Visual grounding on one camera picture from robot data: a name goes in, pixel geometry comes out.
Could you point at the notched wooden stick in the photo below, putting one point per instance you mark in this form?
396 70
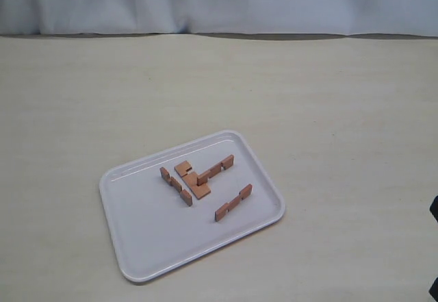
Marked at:
171 181
189 175
214 170
222 211

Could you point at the white plastic tray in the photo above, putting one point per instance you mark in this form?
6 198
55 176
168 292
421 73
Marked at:
153 231

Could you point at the white backdrop curtain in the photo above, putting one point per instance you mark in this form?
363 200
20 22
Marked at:
341 17

